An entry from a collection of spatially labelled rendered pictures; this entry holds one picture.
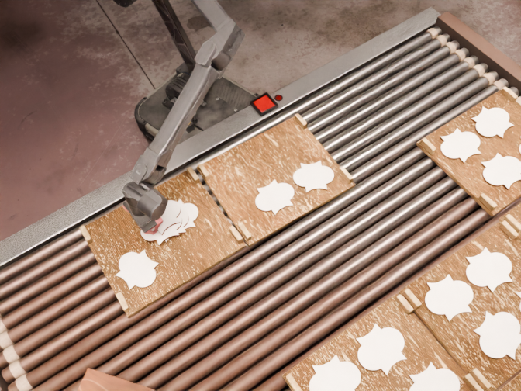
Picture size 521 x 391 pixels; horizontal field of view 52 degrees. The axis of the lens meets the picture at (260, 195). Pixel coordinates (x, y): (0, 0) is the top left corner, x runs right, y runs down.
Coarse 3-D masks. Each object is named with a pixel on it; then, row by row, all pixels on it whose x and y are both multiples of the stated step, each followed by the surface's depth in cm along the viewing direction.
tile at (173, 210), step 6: (168, 204) 169; (174, 204) 169; (168, 210) 168; (174, 210) 168; (180, 210) 168; (162, 216) 167; (168, 216) 167; (174, 216) 167; (168, 222) 166; (174, 222) 166; (162, 228) 165; (162, 234) 164
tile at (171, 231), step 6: (180, 216) 167; (180, 222) 166; (168, 228) 166; (174, 228) 165; (144, 234) 165; (150, 234) 165; (156, 234) 165; (168, 234) 164; (174, 234) 164; (150, 240) 164; (156, 240) 164; (162, 240) 163
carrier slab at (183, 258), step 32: (160, 192) 175; (192, 192) 175; (96, 224) 170; (128, 224) 170; (224, 224) 168; (96, 256) 164; (160, 256) 164; (192, 256) 163; (224, 256) 163; (128, 288) 159; (160, 288) 158
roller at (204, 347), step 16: (448, 176) 177; (432, 192) 174; (400, 208) 172; (416, 208) 171; (384, 224) 168; (352, 240) 166; (368, 240) 166; (336, 256) 163; (304, 272) 161; (320, 272) 161; (288, 288) 158; (304, 288) 161; (256, 304) 157; (272, 304) 157; (240, 320) 154; (256, 320) 156; (208, 336) 153; (224, 336) 152; (192, 352) 150; (208, 352) 151; (160, 368) 148; (176, 368) 148; (144, 384) 146; (160, 384) 147
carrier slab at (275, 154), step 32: (288, 128) 187; (224, 160) 181; (256, 160) 181; (288, 160) 180; (320, 160) 180; (224, 192) 175; (256, 192) 174; (320, 192) 173; (256, 224) 168; (288, 224) 169
